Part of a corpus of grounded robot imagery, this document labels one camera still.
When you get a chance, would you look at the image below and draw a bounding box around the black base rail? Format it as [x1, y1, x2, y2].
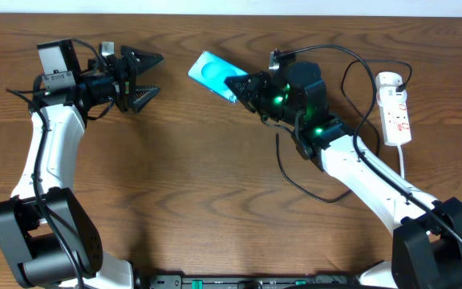
[134, 274, 359, 289]

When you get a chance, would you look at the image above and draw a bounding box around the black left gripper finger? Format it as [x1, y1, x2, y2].
[120, 46, 164, 75]
[129, 86, 160, 113]

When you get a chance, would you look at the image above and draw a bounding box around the white USB charger plug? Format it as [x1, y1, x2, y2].
[375, 71, 403, 90]

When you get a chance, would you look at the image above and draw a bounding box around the black charging cable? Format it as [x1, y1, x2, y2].
[275, 59, 413, 205]

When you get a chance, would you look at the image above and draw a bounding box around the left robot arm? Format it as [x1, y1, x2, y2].
[0, 39, 163, 288]

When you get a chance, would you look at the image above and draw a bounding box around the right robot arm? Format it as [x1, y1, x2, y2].
[225, 63, 462, 288]

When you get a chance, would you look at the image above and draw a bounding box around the white power strip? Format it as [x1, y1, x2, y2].
[377, 86, 411, 146]

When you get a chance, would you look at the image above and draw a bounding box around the white power strip cord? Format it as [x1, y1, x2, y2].
[396, 144, 406, 180]

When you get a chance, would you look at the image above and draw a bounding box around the black camera cable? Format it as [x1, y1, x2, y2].
[278, 43, 462, 278]
[5, 88, 86, 289]

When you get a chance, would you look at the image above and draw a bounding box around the turquoise screen smartphone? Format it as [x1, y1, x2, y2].
[188, 51, 247, 103]

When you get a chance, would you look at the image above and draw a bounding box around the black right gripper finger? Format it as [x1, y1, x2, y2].
[225, 75, 260, 92]
[230, 86, 255, 105]

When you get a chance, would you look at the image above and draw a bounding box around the black right camera cable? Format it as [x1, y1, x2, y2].
[278, 43, 462, 278]

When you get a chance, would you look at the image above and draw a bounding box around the black left camera cable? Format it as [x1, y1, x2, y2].
[5, 88, 86, 289]

